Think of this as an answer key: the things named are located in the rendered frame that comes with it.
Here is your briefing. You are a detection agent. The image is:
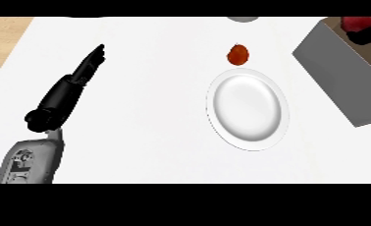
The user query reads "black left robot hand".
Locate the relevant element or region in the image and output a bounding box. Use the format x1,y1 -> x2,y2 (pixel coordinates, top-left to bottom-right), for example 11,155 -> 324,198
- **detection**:
24,43 -> 108,134

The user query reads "orange-brown pear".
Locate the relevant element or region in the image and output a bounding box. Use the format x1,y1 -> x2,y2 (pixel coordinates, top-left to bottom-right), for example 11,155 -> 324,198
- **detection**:
227,42 -> 251,67

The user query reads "white oval plate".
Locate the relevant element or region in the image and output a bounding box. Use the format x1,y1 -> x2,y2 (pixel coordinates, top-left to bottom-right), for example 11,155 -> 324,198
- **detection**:
207,67 -> 292,152

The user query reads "grey cardboard box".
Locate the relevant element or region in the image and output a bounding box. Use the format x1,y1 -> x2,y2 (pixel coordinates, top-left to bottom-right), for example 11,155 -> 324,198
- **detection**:
292,17 -> 371,129

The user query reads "grey round object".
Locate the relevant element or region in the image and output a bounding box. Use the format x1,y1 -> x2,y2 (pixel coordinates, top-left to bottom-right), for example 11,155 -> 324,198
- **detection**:
226,17 -> 261,24

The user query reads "red fruit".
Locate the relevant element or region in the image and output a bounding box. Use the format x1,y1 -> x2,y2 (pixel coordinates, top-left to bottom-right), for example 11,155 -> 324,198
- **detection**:
341,17 -> 371,33

